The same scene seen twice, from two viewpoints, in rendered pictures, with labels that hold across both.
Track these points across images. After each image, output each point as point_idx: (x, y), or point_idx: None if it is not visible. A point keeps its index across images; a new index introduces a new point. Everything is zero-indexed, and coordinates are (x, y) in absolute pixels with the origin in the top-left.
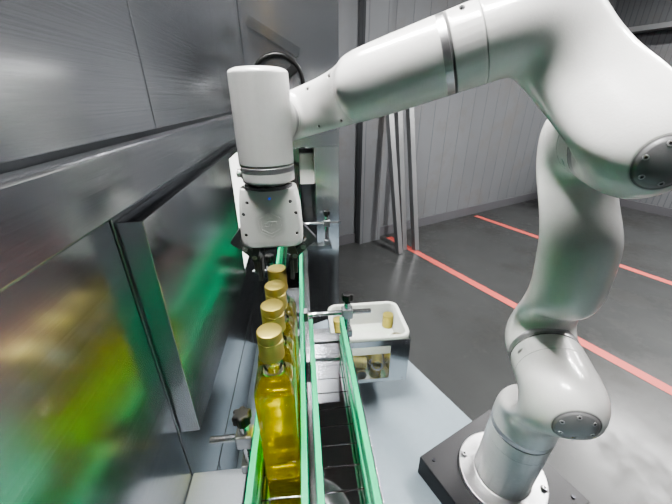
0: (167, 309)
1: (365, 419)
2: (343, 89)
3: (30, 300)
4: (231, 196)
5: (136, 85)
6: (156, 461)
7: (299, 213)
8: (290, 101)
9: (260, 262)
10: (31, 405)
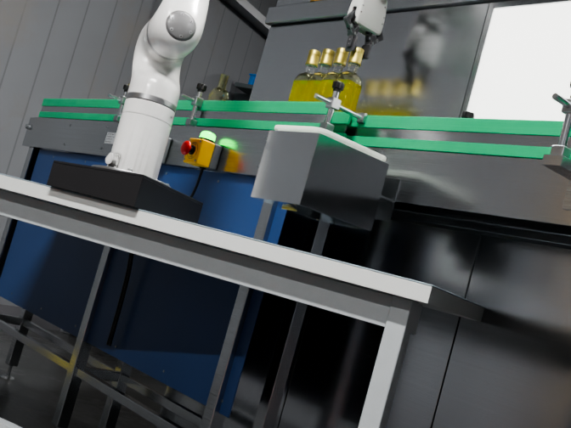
0: (348, 53)
1: (262, 131)
2: None
3: (335, 27)
4: (473, 40)
5: None
6: None
7: (351, 3)
8: None
9: (363, 45)
10: (321, 48)
